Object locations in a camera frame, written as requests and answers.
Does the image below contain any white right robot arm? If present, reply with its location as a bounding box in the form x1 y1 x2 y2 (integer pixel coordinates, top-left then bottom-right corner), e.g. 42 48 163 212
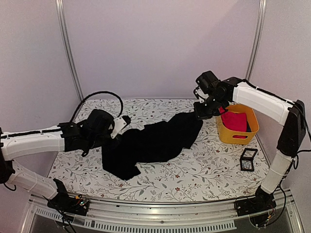
193 71 310 212

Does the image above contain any floral tablecloth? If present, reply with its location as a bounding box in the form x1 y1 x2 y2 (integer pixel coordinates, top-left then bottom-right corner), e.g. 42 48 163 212
48 119 269 202

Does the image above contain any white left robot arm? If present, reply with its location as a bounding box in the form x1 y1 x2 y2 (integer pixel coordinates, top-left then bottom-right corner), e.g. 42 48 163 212
0 109 131 211

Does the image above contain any black t-shirt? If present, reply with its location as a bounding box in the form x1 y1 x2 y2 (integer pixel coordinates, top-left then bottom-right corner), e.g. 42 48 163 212
102 112 203 181

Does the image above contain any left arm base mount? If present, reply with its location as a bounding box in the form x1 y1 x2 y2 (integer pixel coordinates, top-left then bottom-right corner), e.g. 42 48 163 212
47 179 90 216

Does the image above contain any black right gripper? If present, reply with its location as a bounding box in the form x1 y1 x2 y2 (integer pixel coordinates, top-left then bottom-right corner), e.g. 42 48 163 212
193 94 226 120

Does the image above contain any aluminium corner post left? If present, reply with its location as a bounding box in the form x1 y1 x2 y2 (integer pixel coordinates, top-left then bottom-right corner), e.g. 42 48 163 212
55 0 84 100

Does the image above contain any aluminium corner post right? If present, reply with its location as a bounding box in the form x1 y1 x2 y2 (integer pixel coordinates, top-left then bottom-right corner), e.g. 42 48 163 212
243 0 267 81

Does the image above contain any black brooch display box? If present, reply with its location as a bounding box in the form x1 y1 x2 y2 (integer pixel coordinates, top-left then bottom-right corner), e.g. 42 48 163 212
240 148 258 172

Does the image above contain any magenta cloth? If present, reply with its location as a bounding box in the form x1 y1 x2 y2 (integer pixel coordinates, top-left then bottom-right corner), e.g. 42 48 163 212
219 107 247 139

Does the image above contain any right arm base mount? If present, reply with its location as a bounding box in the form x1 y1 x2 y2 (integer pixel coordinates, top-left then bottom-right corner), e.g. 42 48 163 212
234 190 276 216

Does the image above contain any yellow plastic basket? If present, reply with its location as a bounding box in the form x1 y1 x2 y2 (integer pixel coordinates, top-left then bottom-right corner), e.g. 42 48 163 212
216 104 259 145

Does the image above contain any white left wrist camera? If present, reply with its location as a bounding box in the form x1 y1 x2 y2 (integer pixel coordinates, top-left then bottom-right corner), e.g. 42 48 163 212
110 116 131 139

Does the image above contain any aluminium front rail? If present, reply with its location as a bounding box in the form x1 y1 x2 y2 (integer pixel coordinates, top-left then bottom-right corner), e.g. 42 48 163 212
21 189 307 233

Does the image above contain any aluminium corner post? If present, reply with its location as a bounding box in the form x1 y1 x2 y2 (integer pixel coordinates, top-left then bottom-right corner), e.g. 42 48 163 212
55 0 84 100
243 0 267 81

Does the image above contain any sparkling brooch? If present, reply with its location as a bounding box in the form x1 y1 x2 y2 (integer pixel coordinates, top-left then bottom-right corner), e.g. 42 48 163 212
242 160 252 171

